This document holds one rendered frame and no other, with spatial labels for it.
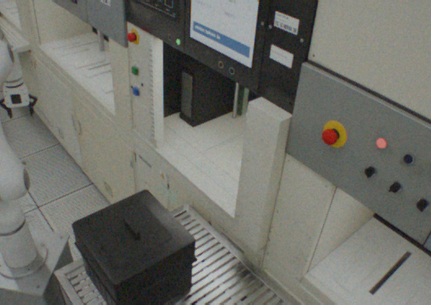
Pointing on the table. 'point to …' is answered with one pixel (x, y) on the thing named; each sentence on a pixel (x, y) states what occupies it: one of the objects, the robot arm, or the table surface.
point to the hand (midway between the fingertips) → (21, 113)
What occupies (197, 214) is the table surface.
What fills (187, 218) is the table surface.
